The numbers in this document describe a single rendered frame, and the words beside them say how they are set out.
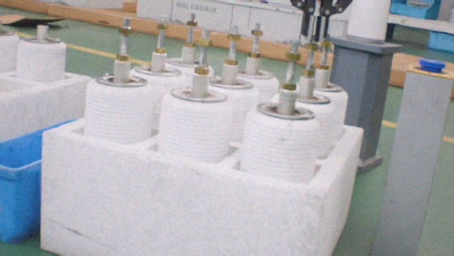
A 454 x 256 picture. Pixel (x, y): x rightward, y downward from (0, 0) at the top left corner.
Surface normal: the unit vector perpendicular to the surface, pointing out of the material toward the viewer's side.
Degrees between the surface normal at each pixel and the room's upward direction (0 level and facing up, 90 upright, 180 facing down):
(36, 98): 90
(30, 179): 92
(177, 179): 90
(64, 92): 90
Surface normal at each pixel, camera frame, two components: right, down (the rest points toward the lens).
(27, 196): 0.93, 0.22
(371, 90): 0.17, 0.26
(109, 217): -0.33, 0.20
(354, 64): -0.58, 0.14
